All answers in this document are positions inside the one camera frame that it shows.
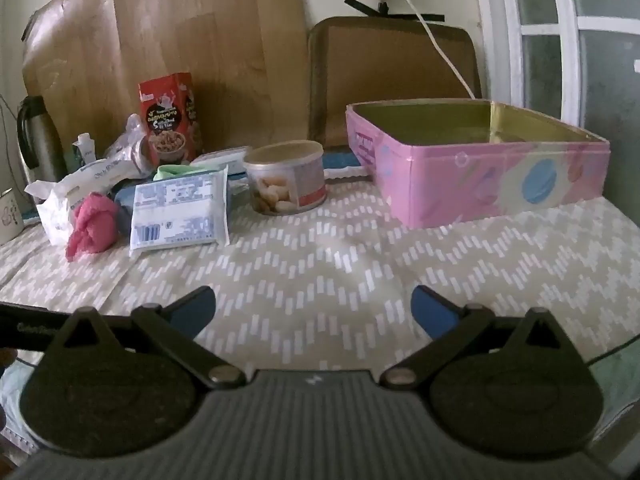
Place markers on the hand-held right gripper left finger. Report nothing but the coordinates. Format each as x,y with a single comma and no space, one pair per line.
192,312

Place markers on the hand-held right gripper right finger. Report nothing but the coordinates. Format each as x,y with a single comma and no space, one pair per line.
432,312

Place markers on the white blue printed packet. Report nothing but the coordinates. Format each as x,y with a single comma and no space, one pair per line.
180,210

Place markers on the pink cloth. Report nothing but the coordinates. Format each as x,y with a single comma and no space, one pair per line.
92,227

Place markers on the blue cloth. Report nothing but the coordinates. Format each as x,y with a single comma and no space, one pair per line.
124,210

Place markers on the pink tin box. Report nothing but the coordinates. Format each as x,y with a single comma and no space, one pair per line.
475,185

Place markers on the mint green packet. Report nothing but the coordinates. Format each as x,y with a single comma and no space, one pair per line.
175,171

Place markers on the white mug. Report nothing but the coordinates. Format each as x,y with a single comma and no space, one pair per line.
9,217

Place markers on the beige chevron tablecloth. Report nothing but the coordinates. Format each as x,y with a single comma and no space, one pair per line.
300,260

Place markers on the white tissue pack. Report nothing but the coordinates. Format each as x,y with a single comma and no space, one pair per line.
55,200

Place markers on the round nut can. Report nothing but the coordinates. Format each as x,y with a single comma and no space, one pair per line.
287,180

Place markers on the clear plastic bag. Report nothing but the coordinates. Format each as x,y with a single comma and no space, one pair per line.
125,150

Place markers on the steel thermos flask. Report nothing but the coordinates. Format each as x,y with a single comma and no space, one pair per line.
37,145

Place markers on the small green white carton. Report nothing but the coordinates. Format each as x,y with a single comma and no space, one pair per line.
82,152

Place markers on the red cereal box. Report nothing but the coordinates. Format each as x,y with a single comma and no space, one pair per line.
167,120

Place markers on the green quilted table cover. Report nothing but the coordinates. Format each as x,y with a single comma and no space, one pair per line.
619,380

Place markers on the brown serving tray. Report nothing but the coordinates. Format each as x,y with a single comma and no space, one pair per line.
380,70

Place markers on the large cardboard sheet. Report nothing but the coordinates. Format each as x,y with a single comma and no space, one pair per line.
175,35

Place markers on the black tape strip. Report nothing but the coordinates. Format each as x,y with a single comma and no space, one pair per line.
361,5
416,16

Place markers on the white window frame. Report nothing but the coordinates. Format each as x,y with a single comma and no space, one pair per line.
562,35

